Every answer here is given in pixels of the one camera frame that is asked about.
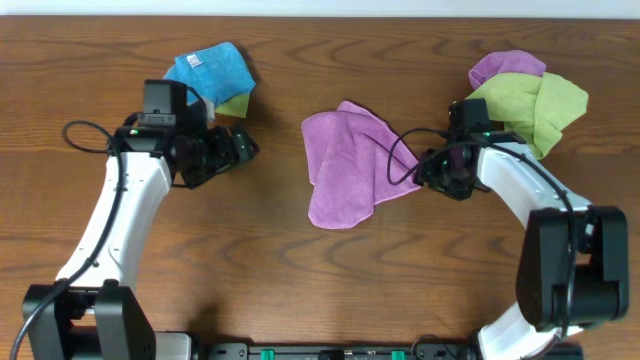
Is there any purple microfiber cloth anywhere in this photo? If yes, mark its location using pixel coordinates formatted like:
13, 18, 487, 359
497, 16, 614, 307
301, 101, 420, 229

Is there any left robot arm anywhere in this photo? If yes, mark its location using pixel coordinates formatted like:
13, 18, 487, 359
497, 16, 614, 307
10, 125, 259, 359

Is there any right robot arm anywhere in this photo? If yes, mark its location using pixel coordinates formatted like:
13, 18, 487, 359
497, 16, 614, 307
415, 132, 630, 359

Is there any green folded cloth under blue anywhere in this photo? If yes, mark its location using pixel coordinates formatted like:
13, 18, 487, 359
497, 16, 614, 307
215, 94, 250, 118

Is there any green crumpled cloth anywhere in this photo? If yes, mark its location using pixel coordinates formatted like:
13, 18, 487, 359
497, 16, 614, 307
469, 72, 589, 159

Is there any right black cable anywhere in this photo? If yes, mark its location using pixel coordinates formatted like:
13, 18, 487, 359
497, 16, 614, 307
386, 127, 579, 359

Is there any black cable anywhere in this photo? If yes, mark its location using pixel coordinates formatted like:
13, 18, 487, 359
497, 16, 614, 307
8, 92, 211, 360
386, 127, 579, 359

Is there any left black cable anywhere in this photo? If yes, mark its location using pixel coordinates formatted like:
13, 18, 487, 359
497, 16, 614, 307
8, 92, 211, 360

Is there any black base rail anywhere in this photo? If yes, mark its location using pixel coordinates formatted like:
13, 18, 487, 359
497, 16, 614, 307
189, 340, 585, 360

